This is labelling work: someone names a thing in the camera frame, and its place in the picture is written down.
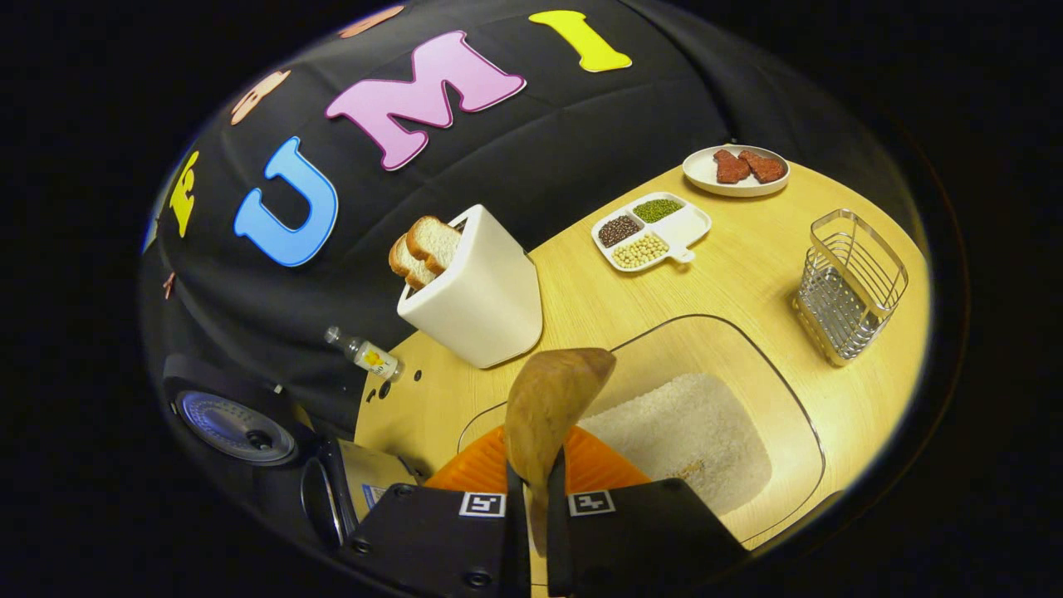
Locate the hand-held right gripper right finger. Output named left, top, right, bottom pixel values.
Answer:
left=544, top=425, right=750, bottom=598

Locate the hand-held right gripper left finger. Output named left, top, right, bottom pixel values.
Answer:
left=340, top=425, right=533, bottom=598

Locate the wooden spoon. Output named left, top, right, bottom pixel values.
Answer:
left=503, top=347, right=618, bottom=557

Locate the dark lidded rice cooker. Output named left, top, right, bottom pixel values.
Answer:
left=162, top=355, right=421, bottom=554

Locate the metal wire chopstick holder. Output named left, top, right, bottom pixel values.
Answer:
left=791, top=208, right=910, bottom=368

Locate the clear plastic rice box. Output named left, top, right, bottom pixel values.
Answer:
left=456, top=313, right=826, bottom=551

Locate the small glass bottle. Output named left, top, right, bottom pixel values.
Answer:
left=323, top=326, right=406, bottom=384

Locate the white toaster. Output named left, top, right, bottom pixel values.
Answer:
left=396, top=204, right=545, bottom=370

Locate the bread slice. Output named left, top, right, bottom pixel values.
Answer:
left=388, top=233, right=438, bottom=291
left=405, top=215, right=463, bottom=275

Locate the pile of yellow soybeans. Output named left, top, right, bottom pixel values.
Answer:
left=613, top=233, right=670, bottom=269

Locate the pile of dark red beans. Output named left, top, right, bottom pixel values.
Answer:
left=598, top=215, right=642, bottom=248

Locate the white divided dish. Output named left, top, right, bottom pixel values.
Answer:
left=590, top=192, right=713, bottom=274

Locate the round white plate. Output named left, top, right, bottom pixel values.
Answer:
left=682, top=145, right=791, bottom=199

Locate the black backdrop cloth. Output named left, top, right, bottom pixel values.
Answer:
left=141, top=0, right=923, bottom=449

